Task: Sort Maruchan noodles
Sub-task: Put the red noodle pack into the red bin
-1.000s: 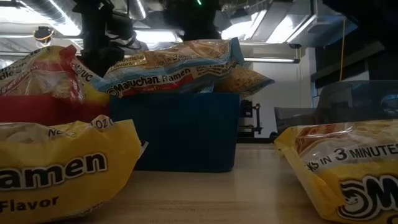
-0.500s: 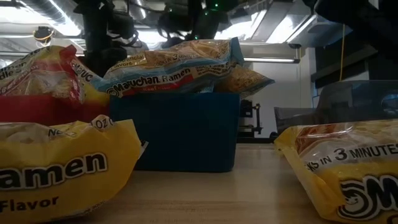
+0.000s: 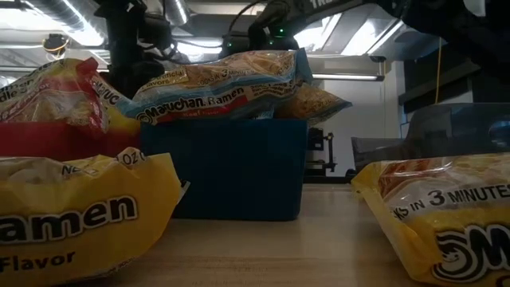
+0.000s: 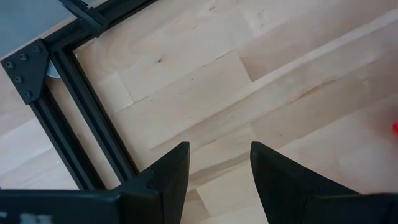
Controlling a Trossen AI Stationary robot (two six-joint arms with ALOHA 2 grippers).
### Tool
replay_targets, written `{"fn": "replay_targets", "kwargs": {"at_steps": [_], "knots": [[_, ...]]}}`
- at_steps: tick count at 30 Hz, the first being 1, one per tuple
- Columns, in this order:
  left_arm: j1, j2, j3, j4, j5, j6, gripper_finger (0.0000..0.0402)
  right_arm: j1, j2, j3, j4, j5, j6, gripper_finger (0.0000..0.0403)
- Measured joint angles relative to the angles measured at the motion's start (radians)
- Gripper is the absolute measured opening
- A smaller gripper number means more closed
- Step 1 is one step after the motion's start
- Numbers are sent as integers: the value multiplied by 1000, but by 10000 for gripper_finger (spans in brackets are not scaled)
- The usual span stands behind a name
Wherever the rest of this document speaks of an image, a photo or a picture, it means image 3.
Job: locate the blue plastic bin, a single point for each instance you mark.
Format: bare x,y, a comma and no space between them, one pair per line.
239,171

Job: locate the grey translucent plastic bin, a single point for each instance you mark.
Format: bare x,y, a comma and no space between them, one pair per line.
450,127

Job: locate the yellow Maruchan chicken ramen pack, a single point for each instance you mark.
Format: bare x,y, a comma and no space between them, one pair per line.
79,223
438,239

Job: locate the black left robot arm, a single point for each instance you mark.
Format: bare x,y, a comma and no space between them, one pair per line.
119,24

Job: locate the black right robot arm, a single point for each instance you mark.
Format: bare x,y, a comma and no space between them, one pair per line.
438,24

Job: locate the bright ceiling light panel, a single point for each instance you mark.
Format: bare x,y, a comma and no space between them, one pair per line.
199,48

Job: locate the white strip light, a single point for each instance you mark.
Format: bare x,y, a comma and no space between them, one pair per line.
346,77

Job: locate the red plastic bin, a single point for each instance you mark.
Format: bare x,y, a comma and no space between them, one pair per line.
48,145

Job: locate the black equipment stand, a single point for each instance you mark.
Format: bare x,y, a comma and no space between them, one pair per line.
318,143

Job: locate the white ceiling box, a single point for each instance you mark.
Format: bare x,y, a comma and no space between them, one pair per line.
474,6

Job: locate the silver ventilation duct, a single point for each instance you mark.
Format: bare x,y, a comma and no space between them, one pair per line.
181,12

